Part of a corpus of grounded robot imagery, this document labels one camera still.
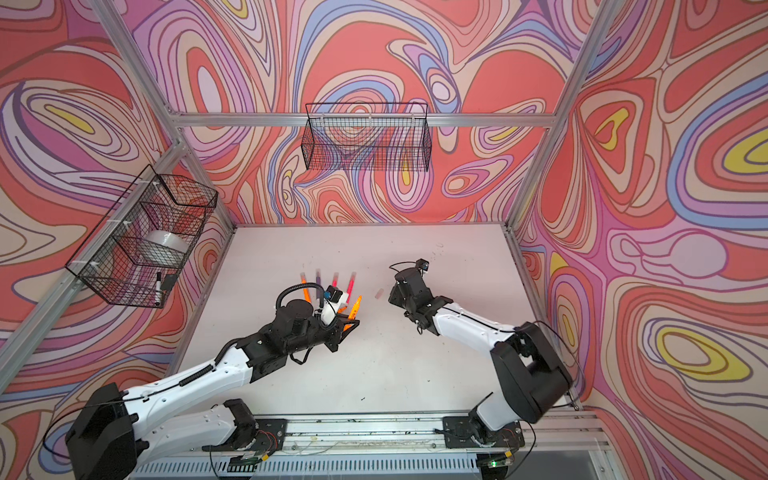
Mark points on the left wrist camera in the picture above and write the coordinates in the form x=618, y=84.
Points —
x=334, y=299

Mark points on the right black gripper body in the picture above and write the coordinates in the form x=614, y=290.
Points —
x=397, y=298

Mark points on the orange highlighter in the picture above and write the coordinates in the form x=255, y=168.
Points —
x=353, y=314
x=306, y=291

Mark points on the back black wire basket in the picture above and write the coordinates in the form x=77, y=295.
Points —
x=367, y=136

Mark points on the black marker in basket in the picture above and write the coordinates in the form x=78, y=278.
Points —
x=158, y=293

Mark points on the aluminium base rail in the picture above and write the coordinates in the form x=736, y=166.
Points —
x=421, y=432

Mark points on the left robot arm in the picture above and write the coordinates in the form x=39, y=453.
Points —
x=119, y=430

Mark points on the orange highlighter top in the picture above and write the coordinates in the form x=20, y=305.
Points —
x=306, y=291

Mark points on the left black wire basket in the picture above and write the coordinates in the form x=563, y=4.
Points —
x=109, y=262

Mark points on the black wire basket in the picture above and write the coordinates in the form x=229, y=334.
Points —
x=367, y=136
x=109, y=262

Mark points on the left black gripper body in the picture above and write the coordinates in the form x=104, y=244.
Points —
x=317, y=336

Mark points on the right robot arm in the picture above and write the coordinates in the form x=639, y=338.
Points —
x=530, y=373

